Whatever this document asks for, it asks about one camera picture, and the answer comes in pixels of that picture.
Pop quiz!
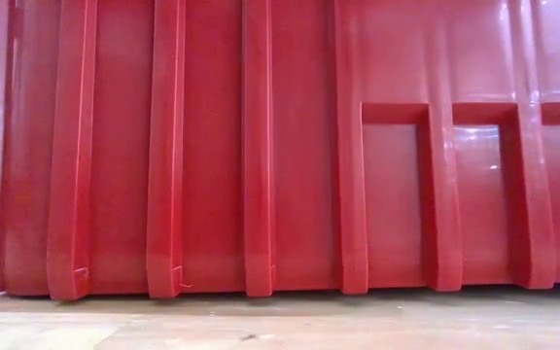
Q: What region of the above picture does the large red plastic bin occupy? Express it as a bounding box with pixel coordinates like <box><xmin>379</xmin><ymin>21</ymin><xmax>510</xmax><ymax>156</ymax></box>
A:
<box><xmin>0</xmin><ymin>0</ymin><xmax>560</xmax><ymax>300</ymax></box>

